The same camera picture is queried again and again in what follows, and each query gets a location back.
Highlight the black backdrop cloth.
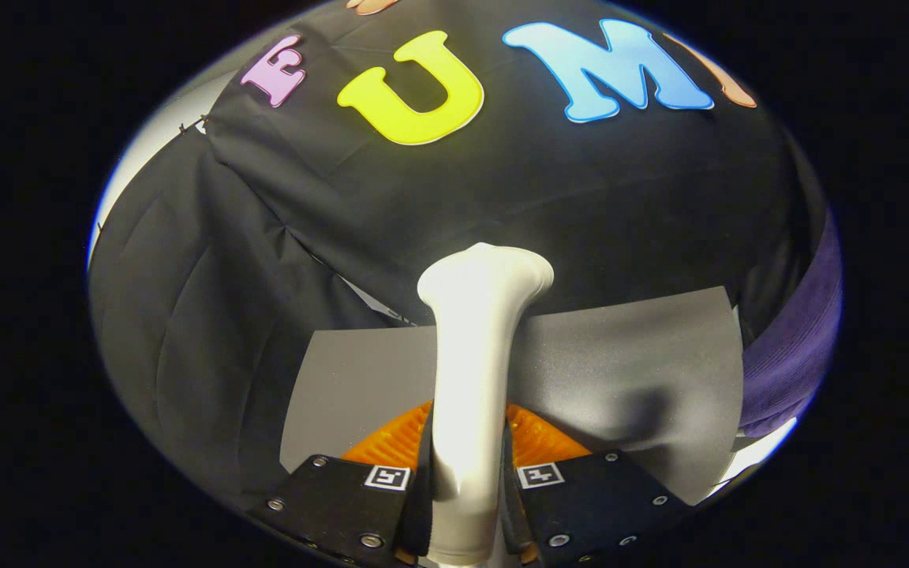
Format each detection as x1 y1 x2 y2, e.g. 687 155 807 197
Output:
88 0 830 506

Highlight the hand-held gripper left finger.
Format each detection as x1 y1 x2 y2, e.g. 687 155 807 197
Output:
248 401 436 567

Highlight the grey drawer cabinet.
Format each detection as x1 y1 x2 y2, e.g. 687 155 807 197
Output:
279 286 745 506

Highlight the white garment steamer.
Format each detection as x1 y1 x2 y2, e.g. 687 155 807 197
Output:
417 242 555 567

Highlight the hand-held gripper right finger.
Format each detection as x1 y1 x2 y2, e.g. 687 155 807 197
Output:
499 402 692 567

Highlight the purple corduroy jacket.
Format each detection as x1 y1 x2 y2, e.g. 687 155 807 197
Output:
739 209 844 439

